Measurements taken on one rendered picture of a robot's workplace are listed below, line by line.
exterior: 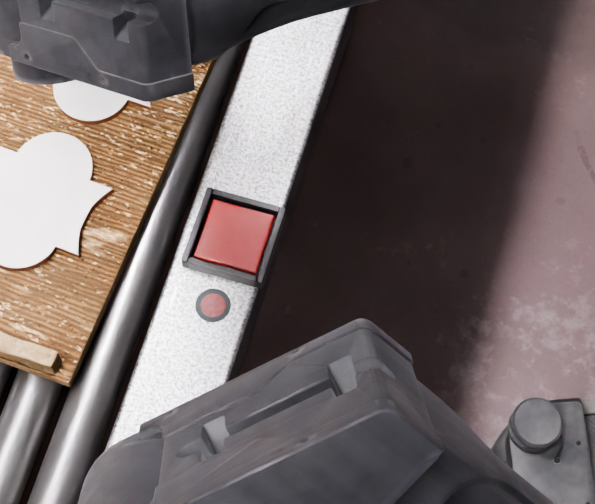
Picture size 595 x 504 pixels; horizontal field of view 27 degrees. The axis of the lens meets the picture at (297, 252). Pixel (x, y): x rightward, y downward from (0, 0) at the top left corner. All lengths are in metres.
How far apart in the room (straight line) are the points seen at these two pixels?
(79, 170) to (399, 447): 0.83
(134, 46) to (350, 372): 0.18
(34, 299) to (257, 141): 0.26
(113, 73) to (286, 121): 0.68
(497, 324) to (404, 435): 1.75
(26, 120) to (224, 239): 0.22
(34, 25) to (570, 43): 1.85
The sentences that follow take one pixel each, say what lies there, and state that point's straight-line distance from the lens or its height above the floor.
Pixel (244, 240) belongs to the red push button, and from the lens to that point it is 1.14.
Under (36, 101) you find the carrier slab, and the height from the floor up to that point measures 0.94.
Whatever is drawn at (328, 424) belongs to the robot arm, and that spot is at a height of 1.63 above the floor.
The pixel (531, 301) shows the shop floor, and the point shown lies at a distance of 2.13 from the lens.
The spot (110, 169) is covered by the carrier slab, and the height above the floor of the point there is 0.94.
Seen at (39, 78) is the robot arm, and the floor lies 1.47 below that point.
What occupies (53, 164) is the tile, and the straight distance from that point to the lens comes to 1.17.
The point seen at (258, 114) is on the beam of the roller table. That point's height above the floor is 0.92.
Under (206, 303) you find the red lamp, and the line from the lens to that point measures 1.13.
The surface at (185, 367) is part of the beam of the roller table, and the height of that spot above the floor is 0.91.
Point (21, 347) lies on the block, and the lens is 1.09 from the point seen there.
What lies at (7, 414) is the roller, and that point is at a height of 0.92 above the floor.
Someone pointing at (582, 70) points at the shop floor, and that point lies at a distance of 2.33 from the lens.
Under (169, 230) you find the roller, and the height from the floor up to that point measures 0.91.
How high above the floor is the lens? 1.98
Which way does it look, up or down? 69 degrees down
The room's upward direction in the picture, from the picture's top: straight up
